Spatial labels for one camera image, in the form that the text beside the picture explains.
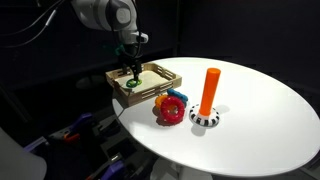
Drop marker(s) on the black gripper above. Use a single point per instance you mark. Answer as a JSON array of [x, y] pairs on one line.
[[129, 55]]

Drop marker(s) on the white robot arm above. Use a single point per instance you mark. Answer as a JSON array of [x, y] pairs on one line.
[[120, 17]]

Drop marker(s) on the wooden tray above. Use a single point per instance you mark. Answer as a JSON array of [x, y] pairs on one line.
[[155, 80]]

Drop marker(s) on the orange peg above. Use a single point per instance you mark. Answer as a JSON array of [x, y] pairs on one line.
[[209, 90]]

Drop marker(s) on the white round table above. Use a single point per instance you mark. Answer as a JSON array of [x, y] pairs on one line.
[[265, 127]]

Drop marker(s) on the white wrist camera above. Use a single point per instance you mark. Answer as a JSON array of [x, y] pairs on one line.
[[139, 37]]

